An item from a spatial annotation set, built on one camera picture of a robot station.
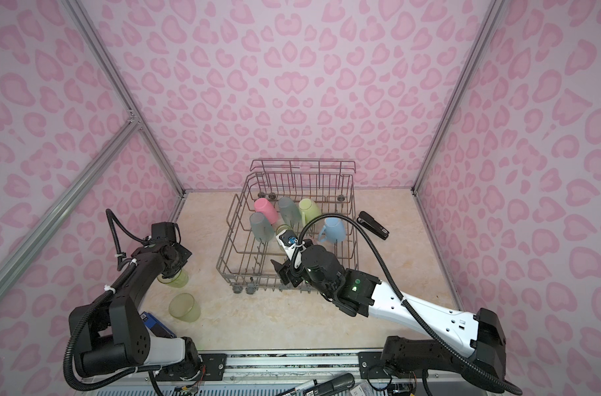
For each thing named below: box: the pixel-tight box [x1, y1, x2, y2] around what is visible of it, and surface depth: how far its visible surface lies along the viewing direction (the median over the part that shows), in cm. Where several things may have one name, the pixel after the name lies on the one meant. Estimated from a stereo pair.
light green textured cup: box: [168, 292, 202, 323], surface depth 80 cm
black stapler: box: [356, 211, 390, 241], surface depth 107 cm
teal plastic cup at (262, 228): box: [249, 212, 275, 244], surface depth 97 cm
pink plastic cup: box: [254, 197, 279, 226], surface depth 100 cm
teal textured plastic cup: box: [278, 196, 302, 228], surface depth 103 cm
